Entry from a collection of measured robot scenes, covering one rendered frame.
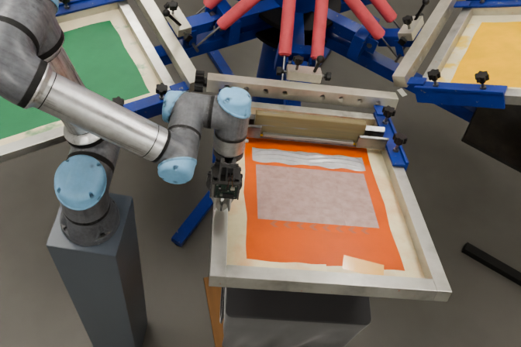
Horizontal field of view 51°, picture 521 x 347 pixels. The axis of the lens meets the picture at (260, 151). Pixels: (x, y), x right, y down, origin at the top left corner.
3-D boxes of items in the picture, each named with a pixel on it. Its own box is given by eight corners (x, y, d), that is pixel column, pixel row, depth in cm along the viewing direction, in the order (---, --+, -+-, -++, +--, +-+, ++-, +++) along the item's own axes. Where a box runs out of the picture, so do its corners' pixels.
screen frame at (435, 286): (446, 301, 133) (452, 291, 131) (208, 286, 127) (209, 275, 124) (381, 123, 196) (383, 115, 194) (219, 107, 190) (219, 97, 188)
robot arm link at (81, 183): (54, 220, 132) (43, 193, 121) (70, 173, 140) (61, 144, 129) (104, 227, 133) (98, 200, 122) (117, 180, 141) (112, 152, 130)
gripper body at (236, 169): (208, 199, 131) (212, 160, 124) (209, 176, 138) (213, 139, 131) (239, 202, 132) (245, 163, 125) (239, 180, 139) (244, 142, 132)
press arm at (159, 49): (5, 113, 198) (1, 103, 193) (1, 101, 200) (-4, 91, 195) (292, 27, 243) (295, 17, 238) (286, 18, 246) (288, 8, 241)
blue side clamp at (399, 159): (402, 180, 172) (409, 163, 168) (388, 178, 172) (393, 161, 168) (383, 127, 196) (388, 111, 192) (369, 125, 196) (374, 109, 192)
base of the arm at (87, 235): (53, 241, 140) (46, 224, 131) (70, 190, 148) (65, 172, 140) (111, 250, 140) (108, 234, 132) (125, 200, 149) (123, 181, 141)
